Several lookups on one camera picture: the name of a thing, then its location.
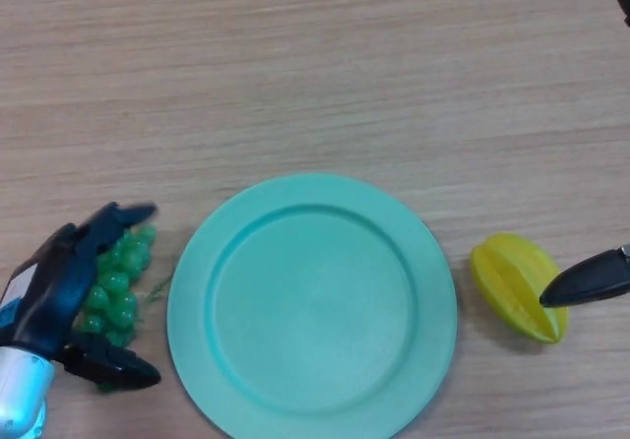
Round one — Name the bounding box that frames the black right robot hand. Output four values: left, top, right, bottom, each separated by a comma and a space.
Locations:
538, 0, 630, 308

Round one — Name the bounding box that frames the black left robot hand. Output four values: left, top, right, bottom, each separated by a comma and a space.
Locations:
0, 201, 162, 391

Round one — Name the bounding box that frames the green grapes bunch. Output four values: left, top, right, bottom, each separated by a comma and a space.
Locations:
73, 224, 174, 395

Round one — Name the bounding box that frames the turquoise round plate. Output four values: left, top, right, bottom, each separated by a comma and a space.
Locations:
166, 172, 458, 439

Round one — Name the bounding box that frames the yellow starfruit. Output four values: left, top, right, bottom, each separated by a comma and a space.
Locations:
470, 231, 570, 345

